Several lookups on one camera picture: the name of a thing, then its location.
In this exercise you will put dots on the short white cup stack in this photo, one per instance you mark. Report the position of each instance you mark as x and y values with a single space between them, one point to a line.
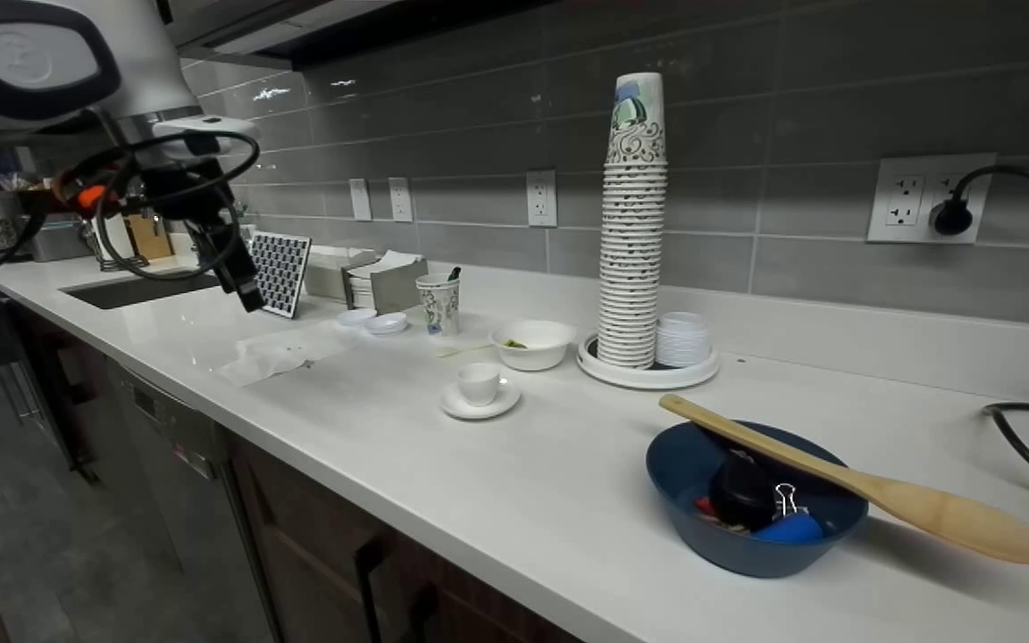
684 340

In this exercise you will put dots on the small white saucer plate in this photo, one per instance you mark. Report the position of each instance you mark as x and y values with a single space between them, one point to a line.
481 408

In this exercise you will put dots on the white wall outlet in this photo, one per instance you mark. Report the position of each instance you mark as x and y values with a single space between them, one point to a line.
910 200

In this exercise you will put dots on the black white patterned board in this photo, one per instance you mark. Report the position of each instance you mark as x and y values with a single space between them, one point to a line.
284 275

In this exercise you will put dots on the grey dishwasher front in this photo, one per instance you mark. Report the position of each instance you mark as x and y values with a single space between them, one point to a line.
169 477

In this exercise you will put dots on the wooden spoon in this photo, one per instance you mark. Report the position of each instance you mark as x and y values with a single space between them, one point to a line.
896 493

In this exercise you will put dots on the clear glass cup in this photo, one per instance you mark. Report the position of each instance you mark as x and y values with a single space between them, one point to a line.
442 306

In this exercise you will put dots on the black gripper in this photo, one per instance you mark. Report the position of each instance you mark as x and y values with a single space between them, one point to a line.
198 199

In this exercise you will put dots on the brown wooden cabinet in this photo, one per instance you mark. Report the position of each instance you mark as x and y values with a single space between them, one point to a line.
324 559

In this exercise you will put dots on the black round object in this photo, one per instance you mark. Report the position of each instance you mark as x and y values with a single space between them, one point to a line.
747 490

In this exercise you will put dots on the kitchen sink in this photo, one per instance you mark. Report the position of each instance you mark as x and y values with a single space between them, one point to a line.
133 289

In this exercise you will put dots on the dark overhead cabinet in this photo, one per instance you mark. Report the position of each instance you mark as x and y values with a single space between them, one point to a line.
336 21

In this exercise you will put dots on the small white mug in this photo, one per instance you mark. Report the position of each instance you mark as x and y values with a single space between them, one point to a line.
481 378

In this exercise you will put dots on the blue round object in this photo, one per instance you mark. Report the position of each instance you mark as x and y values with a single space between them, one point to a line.
790 530

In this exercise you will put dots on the round white tray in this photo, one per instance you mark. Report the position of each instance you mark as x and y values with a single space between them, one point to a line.
644 376

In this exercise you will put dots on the black binder clip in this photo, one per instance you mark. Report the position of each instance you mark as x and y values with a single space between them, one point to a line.
786 499

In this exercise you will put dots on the white light switch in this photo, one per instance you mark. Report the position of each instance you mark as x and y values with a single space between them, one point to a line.
540 199
397 199
360 199

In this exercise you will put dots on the small white dish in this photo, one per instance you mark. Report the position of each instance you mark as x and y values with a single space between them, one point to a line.
373 321

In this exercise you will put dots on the dark blue bowl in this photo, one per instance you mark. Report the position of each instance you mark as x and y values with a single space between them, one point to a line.
742 551

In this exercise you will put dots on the tall paper cup stack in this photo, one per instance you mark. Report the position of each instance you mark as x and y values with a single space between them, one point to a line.
632 225

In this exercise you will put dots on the white bowl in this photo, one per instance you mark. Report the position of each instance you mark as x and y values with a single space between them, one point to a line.
534 345

